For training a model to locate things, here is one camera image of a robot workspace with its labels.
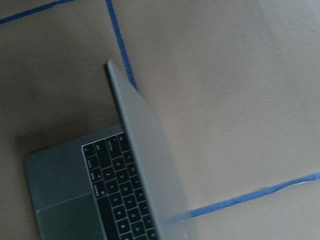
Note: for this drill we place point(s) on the grey laptop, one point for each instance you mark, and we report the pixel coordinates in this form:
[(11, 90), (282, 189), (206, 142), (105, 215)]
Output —
[(120, 183)]

